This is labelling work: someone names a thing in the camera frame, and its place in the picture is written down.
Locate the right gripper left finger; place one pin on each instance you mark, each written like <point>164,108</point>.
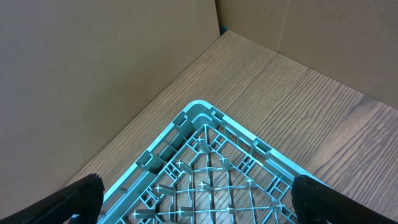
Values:
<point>79,202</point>

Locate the grey dishwasher rack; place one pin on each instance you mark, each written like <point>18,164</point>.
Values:
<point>204,168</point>

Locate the cardboard back wall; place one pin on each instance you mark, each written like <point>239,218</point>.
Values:
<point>86,86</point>

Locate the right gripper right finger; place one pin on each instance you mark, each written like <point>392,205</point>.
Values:
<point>314,202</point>

